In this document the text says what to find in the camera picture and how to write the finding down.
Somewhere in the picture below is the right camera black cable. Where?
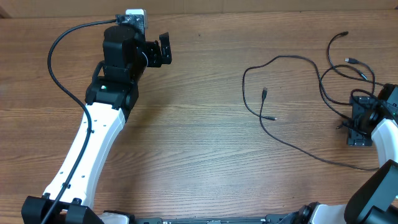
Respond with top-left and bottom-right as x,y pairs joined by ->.
349,88 -> 398,122

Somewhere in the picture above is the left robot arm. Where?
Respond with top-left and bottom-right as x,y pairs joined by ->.
21,24 -> 172,223

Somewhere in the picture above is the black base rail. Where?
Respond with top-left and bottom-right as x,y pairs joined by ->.
102,202 -> 354,224

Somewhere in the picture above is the left camera black cable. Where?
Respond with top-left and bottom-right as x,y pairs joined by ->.
40,19 -> 118,224

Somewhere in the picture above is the black USB-C cable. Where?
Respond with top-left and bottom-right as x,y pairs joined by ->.
259,86 -> 380,172

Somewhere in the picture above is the camera black cable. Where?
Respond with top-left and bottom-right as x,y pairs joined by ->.
40,19 -> 118,224
349,88 -> 398,122

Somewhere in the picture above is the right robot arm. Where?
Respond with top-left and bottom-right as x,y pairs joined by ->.
280,83 -> 397,224

